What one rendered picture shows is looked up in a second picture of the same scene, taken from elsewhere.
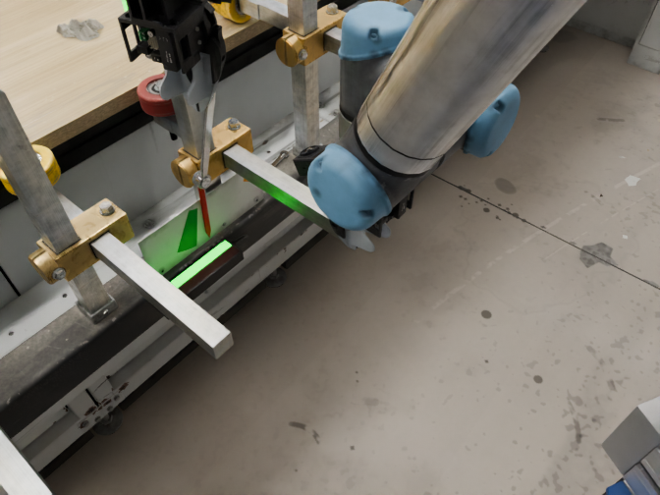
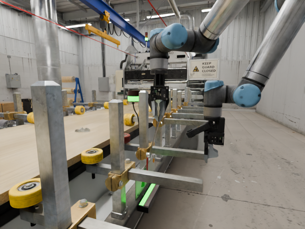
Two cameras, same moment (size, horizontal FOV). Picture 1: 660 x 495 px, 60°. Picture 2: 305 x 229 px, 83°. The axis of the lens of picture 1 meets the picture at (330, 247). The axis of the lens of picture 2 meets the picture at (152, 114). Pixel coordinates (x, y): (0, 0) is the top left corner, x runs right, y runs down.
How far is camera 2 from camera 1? 0.57 m
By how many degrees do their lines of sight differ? 45
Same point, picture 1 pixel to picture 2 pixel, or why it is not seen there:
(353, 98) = (213, 99)
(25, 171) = (120, 132)
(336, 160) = (247, 84)
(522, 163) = not seen: hidden behind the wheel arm
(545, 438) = not seen: outside the picture
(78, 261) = (125, 179)
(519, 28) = (292, 34)
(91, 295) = (123, 201)
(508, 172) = not seen: hidden behind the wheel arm
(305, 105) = (160, 140)
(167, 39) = (165, 90)
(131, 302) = (131, 208)
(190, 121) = (146, 133)
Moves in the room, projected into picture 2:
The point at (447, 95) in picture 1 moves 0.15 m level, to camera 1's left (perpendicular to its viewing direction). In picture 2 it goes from (278, 54) to (241, 50)
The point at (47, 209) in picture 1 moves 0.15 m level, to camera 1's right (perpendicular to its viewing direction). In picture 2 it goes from (121, 151) to (162, 145)
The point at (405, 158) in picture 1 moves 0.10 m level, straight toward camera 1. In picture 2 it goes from (265, 77) to (299, 75)
